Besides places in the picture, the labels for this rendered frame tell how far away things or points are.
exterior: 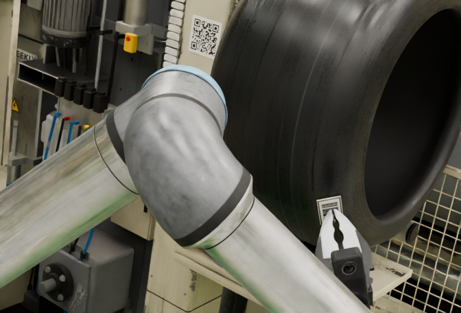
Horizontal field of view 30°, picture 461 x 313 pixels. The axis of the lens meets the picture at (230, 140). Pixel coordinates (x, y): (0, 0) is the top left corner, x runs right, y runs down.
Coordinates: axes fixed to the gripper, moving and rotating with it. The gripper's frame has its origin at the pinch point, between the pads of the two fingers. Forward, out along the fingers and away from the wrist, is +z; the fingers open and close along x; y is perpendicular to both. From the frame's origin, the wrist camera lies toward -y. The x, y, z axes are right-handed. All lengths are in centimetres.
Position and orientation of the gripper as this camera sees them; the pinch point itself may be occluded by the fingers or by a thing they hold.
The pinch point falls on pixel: (333, 214)
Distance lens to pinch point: 142.9
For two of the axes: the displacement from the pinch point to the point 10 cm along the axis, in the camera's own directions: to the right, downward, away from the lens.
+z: -1.2, -8.3, 5.4
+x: 9.8, -1.8, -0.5
